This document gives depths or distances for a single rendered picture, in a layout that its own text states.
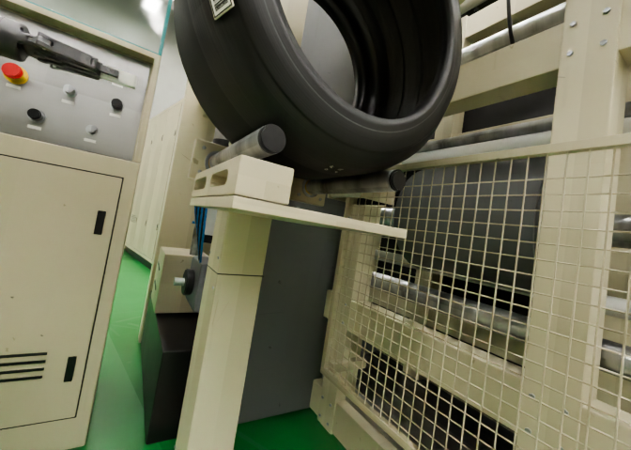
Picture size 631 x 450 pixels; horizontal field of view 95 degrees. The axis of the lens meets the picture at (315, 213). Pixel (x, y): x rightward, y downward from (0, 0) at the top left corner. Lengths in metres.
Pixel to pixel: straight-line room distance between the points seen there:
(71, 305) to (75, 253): 0.16
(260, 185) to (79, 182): 0.76
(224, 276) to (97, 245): 0.45
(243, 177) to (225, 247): 0.41
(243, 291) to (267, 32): 0.63
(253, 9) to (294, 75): 0.10
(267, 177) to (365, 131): 0.19
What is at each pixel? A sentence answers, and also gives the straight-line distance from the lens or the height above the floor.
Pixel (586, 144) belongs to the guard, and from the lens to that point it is 0.68.
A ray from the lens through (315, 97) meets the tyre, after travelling 0.48.
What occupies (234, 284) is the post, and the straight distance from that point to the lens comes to 0.84.
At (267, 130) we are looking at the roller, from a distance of 0.45.
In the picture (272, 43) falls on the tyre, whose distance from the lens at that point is 0.47.
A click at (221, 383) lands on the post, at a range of 0.94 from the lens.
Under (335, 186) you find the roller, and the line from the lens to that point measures 0.74.
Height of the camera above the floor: 0.77
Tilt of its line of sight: 3 degrees up
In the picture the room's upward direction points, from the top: 9 degrees clockwise
